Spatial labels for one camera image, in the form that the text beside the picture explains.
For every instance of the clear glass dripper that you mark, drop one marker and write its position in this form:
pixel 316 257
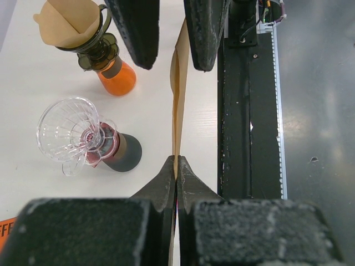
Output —
pixel 72 133

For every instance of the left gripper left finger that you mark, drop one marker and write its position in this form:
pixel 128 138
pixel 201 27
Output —
pixel 138 230

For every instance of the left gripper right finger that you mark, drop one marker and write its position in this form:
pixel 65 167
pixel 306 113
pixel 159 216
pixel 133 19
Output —
pixel 216 231

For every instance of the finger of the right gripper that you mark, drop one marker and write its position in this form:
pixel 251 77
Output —
pixel 138 24
pixel 205 23

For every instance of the orange coffee filter box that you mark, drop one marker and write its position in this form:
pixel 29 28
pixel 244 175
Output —
pixel 5 229

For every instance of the orange glass carafe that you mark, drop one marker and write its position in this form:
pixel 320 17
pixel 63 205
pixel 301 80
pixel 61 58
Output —
pixel 118 78

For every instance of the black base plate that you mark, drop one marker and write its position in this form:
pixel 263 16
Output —
pixel 248 158

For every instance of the grey cable duct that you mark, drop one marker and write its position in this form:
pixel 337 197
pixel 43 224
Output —
pixel 271 28

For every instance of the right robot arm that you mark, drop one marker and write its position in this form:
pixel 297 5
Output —
pixel 241 12

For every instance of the brown paper coffee filter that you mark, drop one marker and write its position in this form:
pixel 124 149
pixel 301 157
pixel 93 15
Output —
pixel 67 24

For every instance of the black red carafe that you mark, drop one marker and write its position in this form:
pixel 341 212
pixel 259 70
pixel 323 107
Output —
pixel 121 152

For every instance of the dark green dripper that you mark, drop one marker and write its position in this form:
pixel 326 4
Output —
pixel 100 52

